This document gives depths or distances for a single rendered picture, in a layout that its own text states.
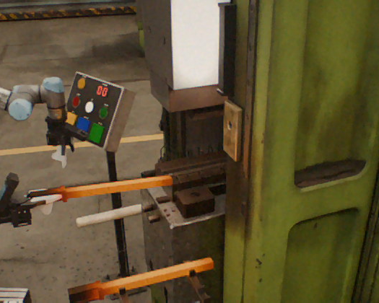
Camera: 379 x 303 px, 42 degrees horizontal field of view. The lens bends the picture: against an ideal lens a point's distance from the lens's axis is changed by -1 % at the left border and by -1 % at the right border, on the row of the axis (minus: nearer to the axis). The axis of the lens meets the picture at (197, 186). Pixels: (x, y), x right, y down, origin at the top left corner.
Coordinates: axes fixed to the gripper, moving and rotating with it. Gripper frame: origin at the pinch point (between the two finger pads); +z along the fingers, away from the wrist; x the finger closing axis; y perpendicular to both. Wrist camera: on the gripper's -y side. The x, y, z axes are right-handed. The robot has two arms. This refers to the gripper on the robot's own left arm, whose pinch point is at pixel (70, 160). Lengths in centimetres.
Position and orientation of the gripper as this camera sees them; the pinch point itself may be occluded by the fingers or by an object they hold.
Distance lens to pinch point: 217.1
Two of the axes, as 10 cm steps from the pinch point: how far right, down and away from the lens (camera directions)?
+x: -0.4, 5.1, -8.6
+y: -10.0, -0.2, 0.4
